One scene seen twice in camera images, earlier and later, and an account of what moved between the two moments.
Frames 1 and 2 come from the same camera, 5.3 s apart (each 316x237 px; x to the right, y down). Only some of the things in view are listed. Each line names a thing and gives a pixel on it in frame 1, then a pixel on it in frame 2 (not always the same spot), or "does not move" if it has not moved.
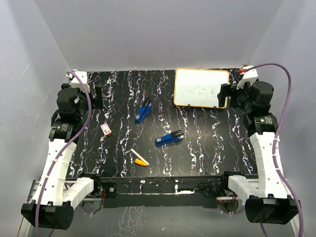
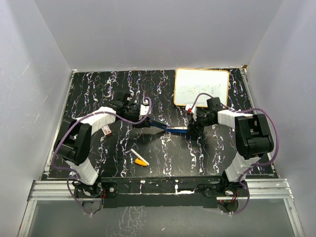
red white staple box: (106, 130) does not move
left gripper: (97, 102) to (137, 119)
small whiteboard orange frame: (199, 87) does not move
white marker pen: (138, 155) does not move
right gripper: (225, 91) to (195, 124)
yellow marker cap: (140, 162) does not move
